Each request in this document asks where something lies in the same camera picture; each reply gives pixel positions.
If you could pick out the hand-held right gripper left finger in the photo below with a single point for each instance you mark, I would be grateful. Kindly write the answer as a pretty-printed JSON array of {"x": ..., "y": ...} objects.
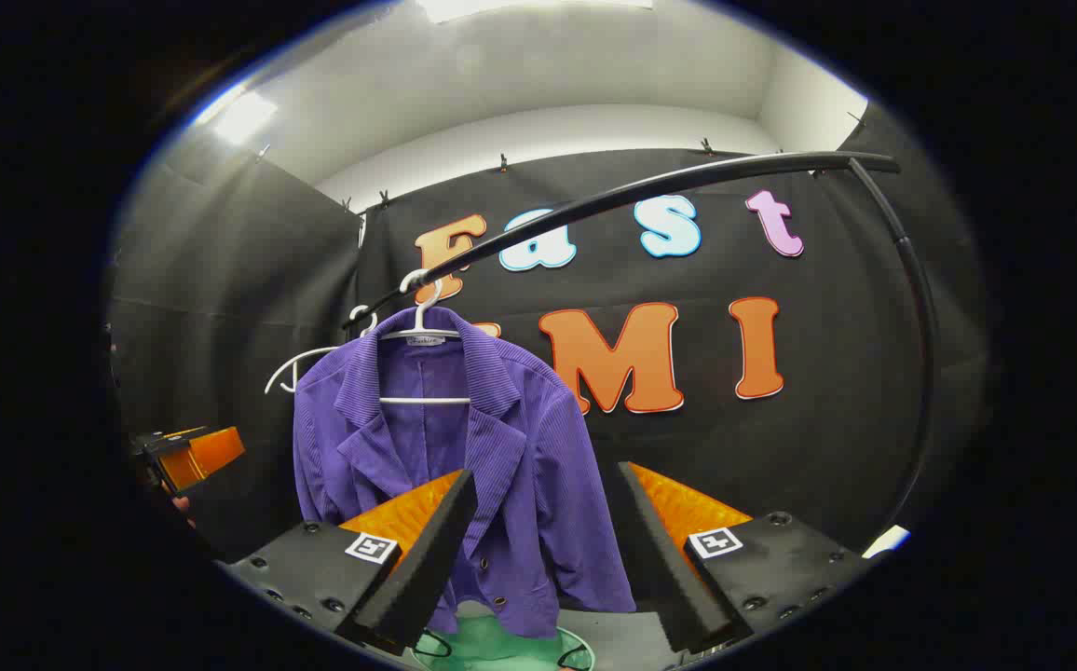
[{"x": 427, "y": 559}]

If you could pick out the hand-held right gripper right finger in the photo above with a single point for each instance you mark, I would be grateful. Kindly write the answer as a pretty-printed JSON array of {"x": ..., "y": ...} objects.
[{"x": 660, "y": 568}]

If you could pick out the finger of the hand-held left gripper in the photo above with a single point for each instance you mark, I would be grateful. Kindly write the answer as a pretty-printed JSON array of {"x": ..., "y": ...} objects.
[{"x": 212, "y": 452}]

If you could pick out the green laundry hamper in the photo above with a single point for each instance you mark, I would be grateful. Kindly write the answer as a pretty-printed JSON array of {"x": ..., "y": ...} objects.
[{"x": 501, "y": 648}]

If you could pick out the white plastic clothes hanger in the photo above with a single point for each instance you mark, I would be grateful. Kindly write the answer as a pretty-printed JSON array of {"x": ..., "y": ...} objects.
[
  {"x": 423, "y": 321},
  {"x": 301, "y": 358}
]

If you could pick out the black metal clothes rack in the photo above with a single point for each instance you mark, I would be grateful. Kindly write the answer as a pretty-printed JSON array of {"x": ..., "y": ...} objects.
[{"x": 641, "y": 190}]

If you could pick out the ceiling light panel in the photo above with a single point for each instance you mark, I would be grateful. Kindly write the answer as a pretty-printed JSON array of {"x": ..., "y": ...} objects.
[{"x": 242, "y": 116}]

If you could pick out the row of black backdrop clips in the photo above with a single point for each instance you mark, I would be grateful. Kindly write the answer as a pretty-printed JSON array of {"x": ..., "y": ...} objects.
[{"x": 503, "y": 163}]

